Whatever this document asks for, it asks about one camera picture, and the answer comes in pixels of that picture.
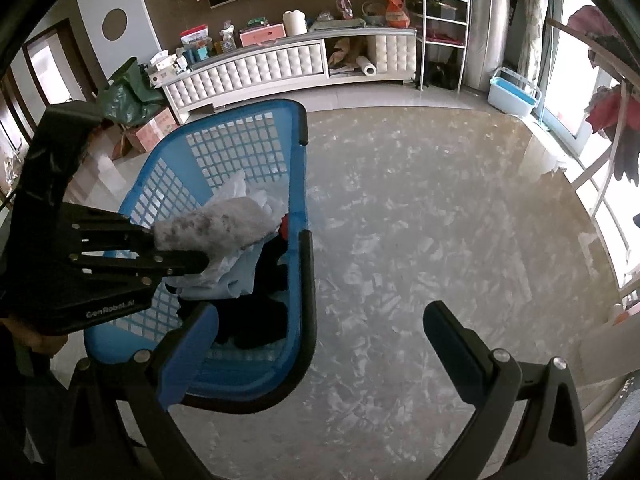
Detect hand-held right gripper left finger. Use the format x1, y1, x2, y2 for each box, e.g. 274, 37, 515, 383
52, 302, 221, 480

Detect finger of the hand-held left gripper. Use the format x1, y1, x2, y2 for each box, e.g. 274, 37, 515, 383
62, 204, 157, 253
72, 249, 209, 291

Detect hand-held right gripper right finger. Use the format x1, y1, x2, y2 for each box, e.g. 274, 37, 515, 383
422, 301, 588, 480

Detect grey speckled plush cloth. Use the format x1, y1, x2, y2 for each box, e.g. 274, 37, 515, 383
152, 197, 278, 286

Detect light blue cloth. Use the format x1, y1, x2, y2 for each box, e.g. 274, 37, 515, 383
177, 247, 261, 301

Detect black cloth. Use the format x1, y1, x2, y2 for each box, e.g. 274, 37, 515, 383
180, 235, 292, 351

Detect white plush towel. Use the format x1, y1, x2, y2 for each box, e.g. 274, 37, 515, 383
210, 170, 291, 223

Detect blue plastic basket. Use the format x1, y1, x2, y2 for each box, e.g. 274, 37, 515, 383
82, 99, 318, 415

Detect person's left hand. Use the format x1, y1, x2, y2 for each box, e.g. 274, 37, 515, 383
0, 317, 69, 361

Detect pink cardboard box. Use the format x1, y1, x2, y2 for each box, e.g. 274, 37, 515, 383
125, 107, 178, 153

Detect green plastic bag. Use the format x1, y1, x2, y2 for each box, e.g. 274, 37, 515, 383
95, 57, 166, 126

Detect wooden door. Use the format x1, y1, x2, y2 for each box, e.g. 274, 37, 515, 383
22, 19, 98, 111

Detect grey patterned sofa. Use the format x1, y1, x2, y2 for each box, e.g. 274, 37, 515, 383
582, 385, 640, 443

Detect white tissue boxes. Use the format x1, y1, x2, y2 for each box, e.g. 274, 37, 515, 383
147, 50, 188, 86

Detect red white snack packet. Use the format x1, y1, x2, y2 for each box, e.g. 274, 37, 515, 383
180, 27, 211, 51

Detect white tufted TV cabinet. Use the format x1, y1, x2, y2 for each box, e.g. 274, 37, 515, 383
162, 27, 418, 123

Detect pink storage box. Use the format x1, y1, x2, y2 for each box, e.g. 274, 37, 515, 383
239, 25, 287, 47

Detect blue white mop bucket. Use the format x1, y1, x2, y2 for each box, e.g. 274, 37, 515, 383
487, 66, 542, 117

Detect brown paper bag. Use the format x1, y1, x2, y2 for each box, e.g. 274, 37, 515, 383
330, 37, 368, 68

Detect black bag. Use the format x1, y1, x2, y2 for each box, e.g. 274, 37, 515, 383
425, 62, 458, 91

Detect red clothes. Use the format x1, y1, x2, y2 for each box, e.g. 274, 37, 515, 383
585, 85, 640, 136

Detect white metal rack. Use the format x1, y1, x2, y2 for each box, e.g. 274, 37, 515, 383
402, 0, 472, 92

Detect orange bag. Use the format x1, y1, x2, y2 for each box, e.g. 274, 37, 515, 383
384, 0, 411, 28

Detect grey curtain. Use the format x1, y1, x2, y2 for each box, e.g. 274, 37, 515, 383
519, 0, 551, 81

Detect maroon blanket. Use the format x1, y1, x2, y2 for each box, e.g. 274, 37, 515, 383
567, 5, 640, 61

